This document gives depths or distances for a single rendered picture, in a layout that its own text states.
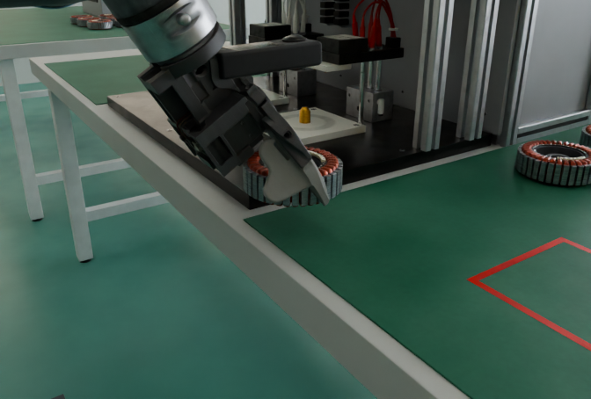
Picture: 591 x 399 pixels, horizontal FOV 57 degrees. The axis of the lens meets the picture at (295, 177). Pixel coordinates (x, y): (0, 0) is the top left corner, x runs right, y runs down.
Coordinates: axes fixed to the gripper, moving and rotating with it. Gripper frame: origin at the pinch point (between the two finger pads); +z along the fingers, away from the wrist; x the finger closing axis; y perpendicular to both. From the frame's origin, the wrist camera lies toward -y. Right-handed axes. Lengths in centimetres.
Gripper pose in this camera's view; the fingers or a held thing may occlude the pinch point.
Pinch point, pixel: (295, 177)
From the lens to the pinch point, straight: 61.3
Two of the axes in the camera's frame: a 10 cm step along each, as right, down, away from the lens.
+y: -7.1, 6.6, -2.4
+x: 5.5, 3.2, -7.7
